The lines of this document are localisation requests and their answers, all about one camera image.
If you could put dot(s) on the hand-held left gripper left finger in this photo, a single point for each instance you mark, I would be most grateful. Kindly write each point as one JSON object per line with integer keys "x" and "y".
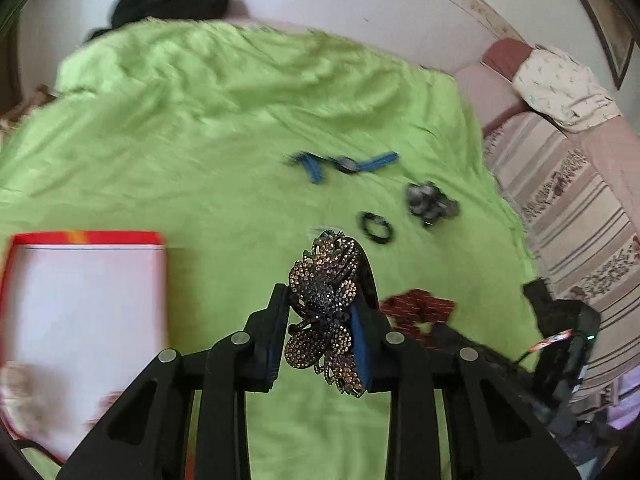
{"x": 277, "y": 332}

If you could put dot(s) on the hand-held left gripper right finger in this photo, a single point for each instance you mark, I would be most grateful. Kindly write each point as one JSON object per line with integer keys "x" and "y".
{"x": 359, "y": 345}

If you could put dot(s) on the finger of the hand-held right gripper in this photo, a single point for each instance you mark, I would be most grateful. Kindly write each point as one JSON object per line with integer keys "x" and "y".
{"x": 452, "y": 335}

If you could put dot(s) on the red polka dot scrunchie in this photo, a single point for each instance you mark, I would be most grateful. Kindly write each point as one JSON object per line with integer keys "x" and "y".
{"x": 415, "y": 307}

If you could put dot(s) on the black rhinestone flower hair clip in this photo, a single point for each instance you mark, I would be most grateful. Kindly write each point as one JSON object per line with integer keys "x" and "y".
{"x": 322, "y": 295}

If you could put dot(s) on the grey fluffy scrunchie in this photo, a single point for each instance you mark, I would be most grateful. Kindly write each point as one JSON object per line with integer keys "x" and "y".
{"x": 425, "y": 200}

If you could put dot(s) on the red cardboard box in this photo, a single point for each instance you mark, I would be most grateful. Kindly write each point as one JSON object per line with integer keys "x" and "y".
{"x": 85, "y": 310}

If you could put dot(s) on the striped floral bed sheet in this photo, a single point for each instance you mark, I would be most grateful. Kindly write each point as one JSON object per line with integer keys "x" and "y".
{"x": 565, "y": 195}

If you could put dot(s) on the blue striped wristwatch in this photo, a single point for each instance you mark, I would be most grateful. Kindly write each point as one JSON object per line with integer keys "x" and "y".
{"x": 347, "y": 164}

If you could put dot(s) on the green blanket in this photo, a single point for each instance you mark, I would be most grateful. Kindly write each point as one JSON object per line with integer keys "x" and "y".
{"x": 200, "y": 135}

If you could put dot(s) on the white floral pillow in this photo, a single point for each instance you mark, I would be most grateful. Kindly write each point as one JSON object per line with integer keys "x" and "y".
{"x": 560, "y": 85}

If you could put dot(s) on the dark framed picture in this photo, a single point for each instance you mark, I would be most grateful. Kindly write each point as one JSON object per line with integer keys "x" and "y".
{"x": 607, "y": 25}

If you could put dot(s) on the brown patterned cloth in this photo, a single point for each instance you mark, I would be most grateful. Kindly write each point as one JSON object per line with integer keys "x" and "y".
{"x": 30, "y": 105}

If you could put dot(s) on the black cloth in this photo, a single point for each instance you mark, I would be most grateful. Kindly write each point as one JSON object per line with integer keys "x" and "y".
{"x": 165, "y": 2}

